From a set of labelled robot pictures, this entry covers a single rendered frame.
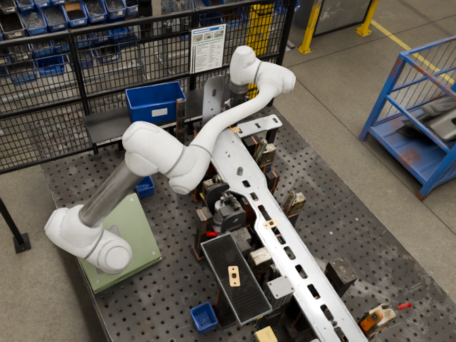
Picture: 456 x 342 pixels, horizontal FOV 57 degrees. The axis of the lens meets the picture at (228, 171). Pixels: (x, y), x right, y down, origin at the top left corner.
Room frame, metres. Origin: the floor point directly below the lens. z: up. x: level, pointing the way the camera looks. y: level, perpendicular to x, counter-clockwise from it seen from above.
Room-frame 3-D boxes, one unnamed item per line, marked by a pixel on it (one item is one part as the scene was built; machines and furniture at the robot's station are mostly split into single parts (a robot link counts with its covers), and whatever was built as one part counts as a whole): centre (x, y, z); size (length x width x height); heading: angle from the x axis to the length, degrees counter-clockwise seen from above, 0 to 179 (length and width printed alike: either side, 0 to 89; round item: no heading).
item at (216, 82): (1.74, 0.14, 1.17); 0.12 x 0.01 x 0.34; 123
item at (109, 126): (1.77, 0.41, 1.01); 0.90 x 0.22 x 0.03; 123
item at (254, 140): (1.68, -0.11, 0.84); 0.11 x 0.10 x 0.28; 123
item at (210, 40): (2.03, 0.22, 1.30); 0.23 x 0.02 x 0.31; 123
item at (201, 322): (0.71, 0.01, 0.74); 0.11 x 0.10 x 0.09; 33
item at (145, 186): (1.41, 0.47, 0.74); 0.11 x 0.10 x 0.09; 33
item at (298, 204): (1.27, -0.36, 0.87); 0.12 x 0.09 x 0.35; 123
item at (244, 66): (1.51, -0.01, 1.60); 0.13 x 0.11 x 0.16; 76
